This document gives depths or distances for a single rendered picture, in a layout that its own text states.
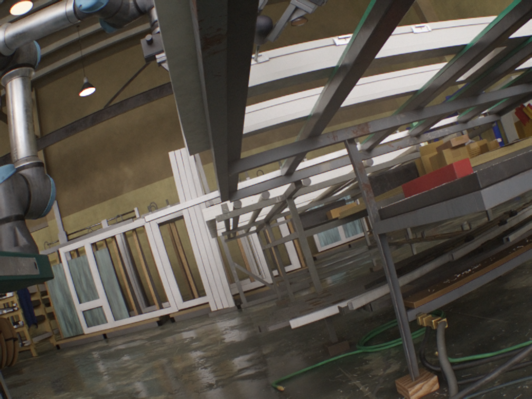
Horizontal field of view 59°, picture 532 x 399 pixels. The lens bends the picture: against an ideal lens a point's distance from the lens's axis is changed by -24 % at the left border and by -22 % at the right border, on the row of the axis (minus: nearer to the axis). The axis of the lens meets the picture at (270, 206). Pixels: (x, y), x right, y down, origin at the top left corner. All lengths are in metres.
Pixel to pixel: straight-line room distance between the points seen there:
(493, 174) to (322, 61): 0.42
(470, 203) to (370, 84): 0.73
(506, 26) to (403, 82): 0.64
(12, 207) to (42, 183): 0.16
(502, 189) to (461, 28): 0.50
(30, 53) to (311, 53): 0.79
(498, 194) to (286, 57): 0.50
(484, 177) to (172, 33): 0.53
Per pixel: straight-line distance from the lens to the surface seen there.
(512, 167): 0.93
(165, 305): 9.64
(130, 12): 1.26
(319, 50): 1.11
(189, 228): 7.18
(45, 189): 1.36
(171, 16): 0.63
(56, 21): 1.24
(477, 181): 0.90
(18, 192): 1.27
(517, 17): 1.00
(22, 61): 1.46
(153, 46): 1.18
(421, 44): 1.16
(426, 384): 1.63
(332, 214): 4.31
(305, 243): 2.71
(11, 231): 1.21
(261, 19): 0.89
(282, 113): 1.49
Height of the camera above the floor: 0.59
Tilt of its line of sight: 4 degrees up
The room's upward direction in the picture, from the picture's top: 18 degrees counter-clockwise
